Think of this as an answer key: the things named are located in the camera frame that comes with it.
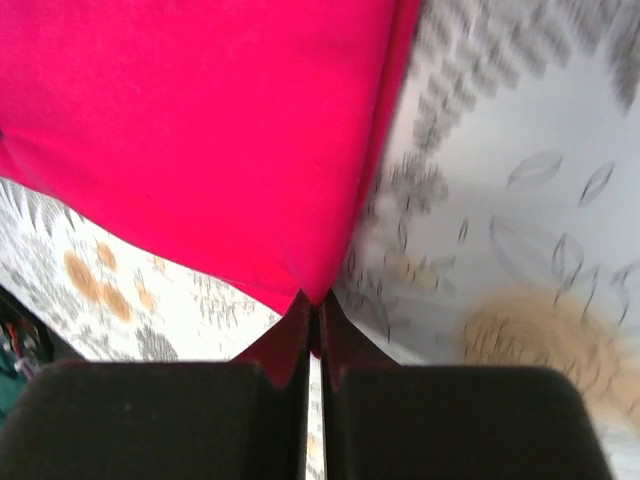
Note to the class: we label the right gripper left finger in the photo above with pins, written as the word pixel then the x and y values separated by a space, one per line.
pixel 241 419

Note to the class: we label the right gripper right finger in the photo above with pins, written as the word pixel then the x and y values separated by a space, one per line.
pixel 383 420

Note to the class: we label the magenta t shirt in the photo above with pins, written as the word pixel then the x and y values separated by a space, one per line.
pixel 174 173

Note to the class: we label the floral table mat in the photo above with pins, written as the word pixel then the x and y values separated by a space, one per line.
pixel 502 227

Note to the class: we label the teal cloth bottom corner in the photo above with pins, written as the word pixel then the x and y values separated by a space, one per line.
pixel 12 382

